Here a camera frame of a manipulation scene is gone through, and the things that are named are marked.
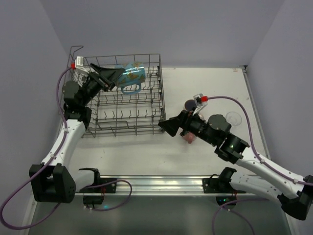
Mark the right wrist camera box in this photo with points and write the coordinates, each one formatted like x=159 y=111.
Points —
x=200 y=102

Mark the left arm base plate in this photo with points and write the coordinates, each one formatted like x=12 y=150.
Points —
x=94 y=195

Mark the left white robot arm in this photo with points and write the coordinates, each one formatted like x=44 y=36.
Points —
x=51 y=180

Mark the aluminium mounting rail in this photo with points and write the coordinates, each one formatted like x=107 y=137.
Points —
x=188 y=185

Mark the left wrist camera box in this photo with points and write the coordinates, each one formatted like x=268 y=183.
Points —
x=80 y=65

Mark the salmon pink mug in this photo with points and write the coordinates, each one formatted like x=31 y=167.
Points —
x=188 y=137

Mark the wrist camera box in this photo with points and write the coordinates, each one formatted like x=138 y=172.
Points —
x=200 y=102
x=80 y=65

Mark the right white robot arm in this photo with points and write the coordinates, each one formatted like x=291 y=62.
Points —
x=293 y=192

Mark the pale pink mug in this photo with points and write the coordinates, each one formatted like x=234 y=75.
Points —
x=189 y=105

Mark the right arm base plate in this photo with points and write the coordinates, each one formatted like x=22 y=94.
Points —
x=215 y=188

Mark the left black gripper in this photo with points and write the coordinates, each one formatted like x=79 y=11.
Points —
x=100 y=79

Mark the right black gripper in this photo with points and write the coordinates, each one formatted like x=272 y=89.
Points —
x=183 y=123

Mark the grey wire dish rack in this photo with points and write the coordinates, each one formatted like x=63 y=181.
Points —
x=133 y=110

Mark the blue printed cup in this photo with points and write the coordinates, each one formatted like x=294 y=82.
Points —
x=131 y=79

